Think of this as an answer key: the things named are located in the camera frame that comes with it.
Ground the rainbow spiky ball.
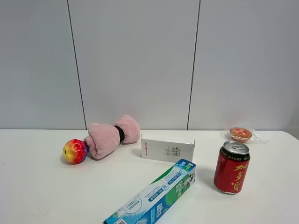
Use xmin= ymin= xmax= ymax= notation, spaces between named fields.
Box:
xmin=63 ymin=139 xmax=88 ymax=164

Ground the blue green toothpaste box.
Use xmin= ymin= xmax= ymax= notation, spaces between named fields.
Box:
xmin=103 ymin=159 xmax=196 ymax=224

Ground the white cardboard box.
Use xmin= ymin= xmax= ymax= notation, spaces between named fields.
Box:
xmin=141 ymin=135 xmax=195 ymax=163

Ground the wrapped egg tart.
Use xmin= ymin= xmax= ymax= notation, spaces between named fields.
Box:
xmin=224 ymin=126 xmax=268 ymax=144

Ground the pink towel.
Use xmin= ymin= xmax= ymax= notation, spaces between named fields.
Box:
xmin=84 ymin=115 xmax=140 ymax=160

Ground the red drink can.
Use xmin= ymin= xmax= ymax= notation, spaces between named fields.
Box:
xmin=214 ymin=140 xmax=250 ymax=195

